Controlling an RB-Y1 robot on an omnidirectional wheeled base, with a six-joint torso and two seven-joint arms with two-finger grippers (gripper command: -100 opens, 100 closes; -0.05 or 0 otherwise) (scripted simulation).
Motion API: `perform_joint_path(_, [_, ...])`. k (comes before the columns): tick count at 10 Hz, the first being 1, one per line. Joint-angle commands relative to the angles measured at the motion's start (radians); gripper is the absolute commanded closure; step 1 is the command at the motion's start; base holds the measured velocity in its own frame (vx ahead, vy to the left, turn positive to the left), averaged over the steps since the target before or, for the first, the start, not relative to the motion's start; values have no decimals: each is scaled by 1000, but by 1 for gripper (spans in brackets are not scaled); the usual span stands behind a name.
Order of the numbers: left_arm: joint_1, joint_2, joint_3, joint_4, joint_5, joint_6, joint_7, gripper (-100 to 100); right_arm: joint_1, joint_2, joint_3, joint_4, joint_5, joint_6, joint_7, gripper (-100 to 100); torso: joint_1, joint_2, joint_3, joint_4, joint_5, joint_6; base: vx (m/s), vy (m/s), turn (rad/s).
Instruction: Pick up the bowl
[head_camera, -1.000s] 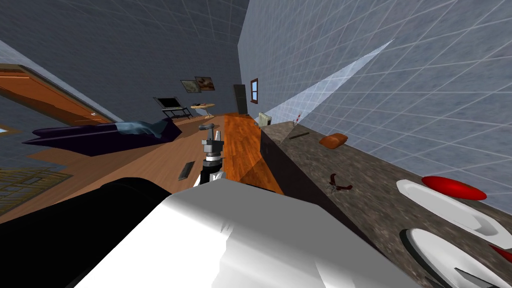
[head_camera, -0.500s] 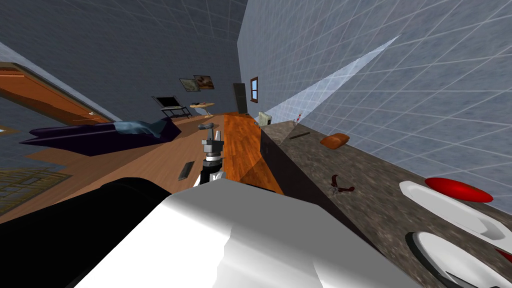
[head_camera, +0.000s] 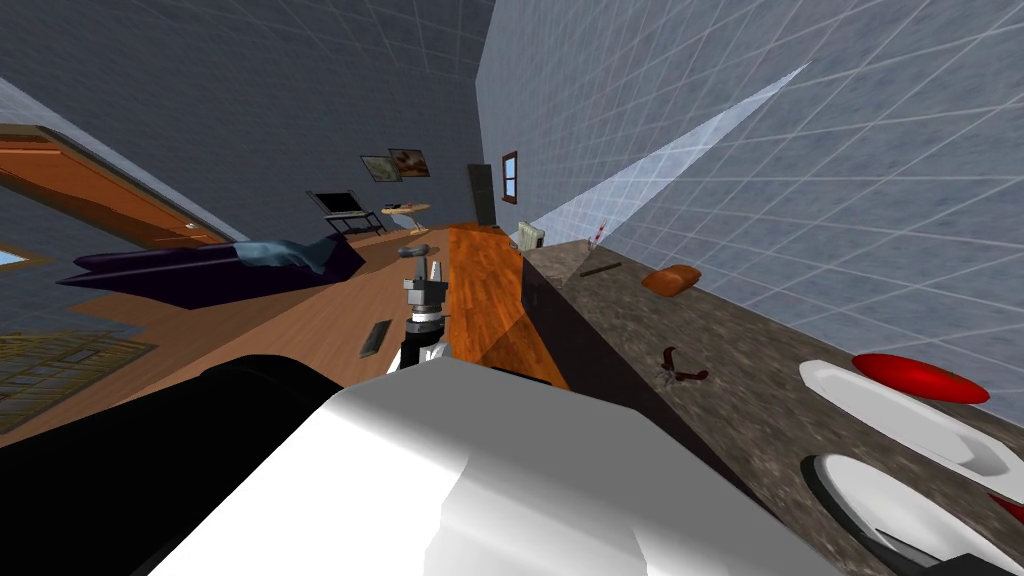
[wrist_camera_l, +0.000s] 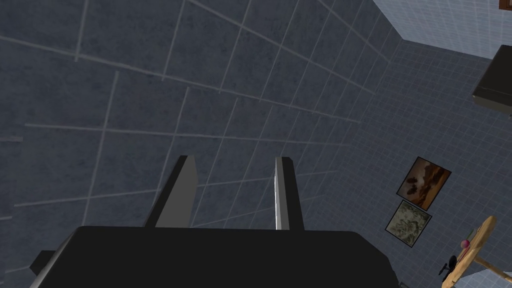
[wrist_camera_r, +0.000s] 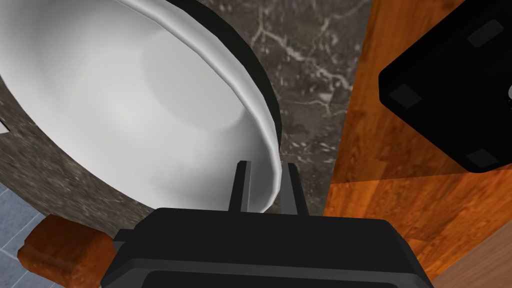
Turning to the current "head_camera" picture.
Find red plate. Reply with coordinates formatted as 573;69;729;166
851;353;992;405

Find brown framed wall picture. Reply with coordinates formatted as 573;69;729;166
388;147;432;179

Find red scissors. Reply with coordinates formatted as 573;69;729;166
657;346;710;385

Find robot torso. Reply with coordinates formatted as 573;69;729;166
147;357;845;576

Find television on black stand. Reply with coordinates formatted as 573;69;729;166
305;189;387;237

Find orange wooden door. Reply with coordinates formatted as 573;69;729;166
0;123;238;251

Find yellow patterned rug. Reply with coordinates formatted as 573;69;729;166
0;329;158;437

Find dark purple sofa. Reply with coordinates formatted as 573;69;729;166
55;233;368;312

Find pale framed wall picture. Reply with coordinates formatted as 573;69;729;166
359;155;403;184

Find round wooden table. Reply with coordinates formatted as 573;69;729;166
380;202;433;235

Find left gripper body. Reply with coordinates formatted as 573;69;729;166
403;276;449;312

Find black door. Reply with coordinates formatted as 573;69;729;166
467;163;499;229

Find brown bread loaf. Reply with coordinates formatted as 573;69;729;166
641;263;704;298

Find orange wooden cupboard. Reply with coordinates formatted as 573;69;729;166
447;223;571;392

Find black remote control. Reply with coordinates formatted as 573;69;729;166
359;319;394;359

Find white plate with black rim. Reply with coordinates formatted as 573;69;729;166
801;453;1024;576

